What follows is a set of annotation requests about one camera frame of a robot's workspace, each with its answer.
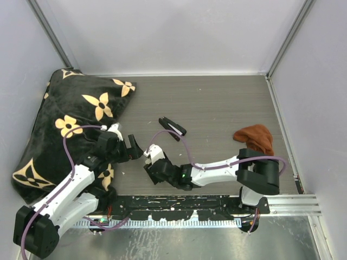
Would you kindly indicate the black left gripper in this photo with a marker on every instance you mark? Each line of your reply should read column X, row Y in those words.
column 133, row 153

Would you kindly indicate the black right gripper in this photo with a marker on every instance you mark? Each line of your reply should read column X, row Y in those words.
column 154, row 179

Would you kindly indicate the black stapler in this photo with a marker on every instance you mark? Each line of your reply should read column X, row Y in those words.
column 177, row 130

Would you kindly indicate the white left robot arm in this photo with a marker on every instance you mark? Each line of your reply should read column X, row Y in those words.
column 38, row 228

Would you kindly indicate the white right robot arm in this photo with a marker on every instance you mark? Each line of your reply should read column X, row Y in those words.
column 257, row 173

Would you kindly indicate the black floral cushion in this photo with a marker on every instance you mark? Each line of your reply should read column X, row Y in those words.
column 73, row 104

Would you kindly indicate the orange brown cloth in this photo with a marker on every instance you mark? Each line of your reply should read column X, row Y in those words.
column 256, row 137

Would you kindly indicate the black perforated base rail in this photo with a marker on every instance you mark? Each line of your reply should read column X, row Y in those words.
column 207, row 207

